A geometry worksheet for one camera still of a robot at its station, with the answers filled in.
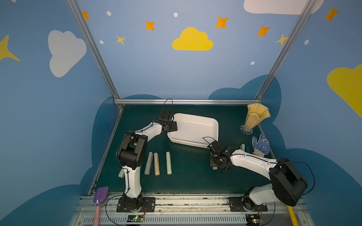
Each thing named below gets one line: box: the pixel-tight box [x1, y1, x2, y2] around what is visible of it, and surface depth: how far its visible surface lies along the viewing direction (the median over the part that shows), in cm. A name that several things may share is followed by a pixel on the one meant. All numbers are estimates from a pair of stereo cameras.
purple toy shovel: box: [92, 186, 109, 226], surface depth 75 cm
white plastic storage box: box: [167, 112, 220, 149], surface depth 109 cm
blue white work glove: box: [252, 134, 271, 158], surface depth 99 cm
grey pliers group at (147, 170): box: [144, 152, 154, 175], surface depth 88 cm
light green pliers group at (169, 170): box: [165, 151, 173, 175], surface depth 89 cm
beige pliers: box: [153, 152, 160, 177], surface depth 88 cm
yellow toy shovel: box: [287, 205, 300, 226], surface depth 71 cm
